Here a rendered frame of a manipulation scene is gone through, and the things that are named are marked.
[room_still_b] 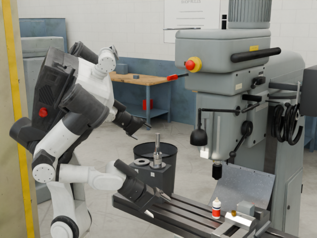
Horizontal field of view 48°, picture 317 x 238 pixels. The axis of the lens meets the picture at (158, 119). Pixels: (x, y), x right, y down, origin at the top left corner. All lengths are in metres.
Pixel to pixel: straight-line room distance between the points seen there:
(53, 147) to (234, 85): 0.74
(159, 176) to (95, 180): 0.63
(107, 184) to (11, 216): 1.85
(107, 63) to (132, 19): 6.19
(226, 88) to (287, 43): 4.49
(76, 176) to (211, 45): 0.71
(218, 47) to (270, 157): 0.84
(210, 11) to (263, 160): 4.70
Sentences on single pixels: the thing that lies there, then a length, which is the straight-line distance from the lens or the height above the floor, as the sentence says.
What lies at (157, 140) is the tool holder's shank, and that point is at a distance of 1.91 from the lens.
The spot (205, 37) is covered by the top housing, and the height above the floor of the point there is 1.87.
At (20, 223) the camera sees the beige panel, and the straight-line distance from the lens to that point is 3.22.
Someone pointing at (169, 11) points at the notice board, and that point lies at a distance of 6.96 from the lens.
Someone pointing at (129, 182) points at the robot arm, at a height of 1.32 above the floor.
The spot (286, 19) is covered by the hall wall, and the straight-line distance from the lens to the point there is 5.94.
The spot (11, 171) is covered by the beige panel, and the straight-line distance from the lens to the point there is 3.01.
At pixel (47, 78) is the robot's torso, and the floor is 1.72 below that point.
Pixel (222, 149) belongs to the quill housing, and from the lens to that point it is 1.59.
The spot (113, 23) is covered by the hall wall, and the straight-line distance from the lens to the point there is 7.92.
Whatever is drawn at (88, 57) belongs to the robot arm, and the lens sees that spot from 1.63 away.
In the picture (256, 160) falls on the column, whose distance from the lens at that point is 2.06.
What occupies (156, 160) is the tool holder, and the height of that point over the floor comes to 1.20.
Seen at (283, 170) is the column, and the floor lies 1.14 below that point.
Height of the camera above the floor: 1.92
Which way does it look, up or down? 15 degrees down
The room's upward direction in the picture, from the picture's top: straight up
